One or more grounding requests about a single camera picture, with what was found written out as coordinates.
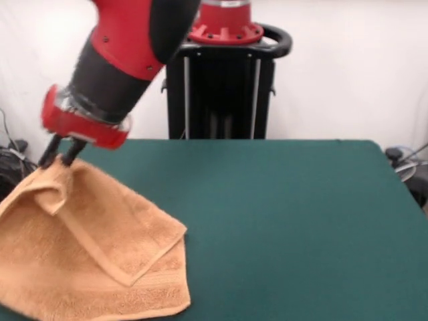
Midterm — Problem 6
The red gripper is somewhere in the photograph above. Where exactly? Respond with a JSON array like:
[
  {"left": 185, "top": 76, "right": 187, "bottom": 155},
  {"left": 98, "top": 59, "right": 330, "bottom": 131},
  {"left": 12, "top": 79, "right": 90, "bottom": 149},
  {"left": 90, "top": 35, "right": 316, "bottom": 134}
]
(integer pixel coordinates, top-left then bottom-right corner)
[{"left": 37, "top": 84, "right": 134, "bottom": 169}]

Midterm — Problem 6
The tan terry towel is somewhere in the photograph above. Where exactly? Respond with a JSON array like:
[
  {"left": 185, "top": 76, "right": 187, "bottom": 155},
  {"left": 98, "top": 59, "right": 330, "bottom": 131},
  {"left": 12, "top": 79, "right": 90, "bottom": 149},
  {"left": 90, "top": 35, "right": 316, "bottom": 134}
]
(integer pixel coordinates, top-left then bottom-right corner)
[{"left": 0, "top": 156, "right": 192, "bottom": 321}]

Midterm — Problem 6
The dark green table cloth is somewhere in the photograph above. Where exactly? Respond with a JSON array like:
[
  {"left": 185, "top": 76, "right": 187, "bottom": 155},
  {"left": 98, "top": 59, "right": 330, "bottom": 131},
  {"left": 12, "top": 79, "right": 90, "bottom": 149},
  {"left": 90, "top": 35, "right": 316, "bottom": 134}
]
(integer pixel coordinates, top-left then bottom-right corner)
[{"left": 65, "top": 138, "right": 428, "bottom": 321}]

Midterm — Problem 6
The black cable bundle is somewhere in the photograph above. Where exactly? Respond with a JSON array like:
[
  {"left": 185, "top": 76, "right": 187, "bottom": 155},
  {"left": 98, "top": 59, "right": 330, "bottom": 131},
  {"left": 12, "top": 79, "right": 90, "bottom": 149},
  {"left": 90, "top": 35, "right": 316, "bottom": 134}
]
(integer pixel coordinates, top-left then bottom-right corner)
[{"left": 0, "top": 106, "right": 41, "bottom": 201}]

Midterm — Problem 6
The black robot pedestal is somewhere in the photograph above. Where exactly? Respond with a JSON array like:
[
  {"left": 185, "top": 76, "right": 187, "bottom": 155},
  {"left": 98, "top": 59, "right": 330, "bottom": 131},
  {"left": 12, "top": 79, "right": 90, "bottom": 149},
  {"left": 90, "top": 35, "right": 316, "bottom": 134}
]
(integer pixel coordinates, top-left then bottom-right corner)
[{"left": 159, "top": 22, "right": 294, "bottom": 140}]

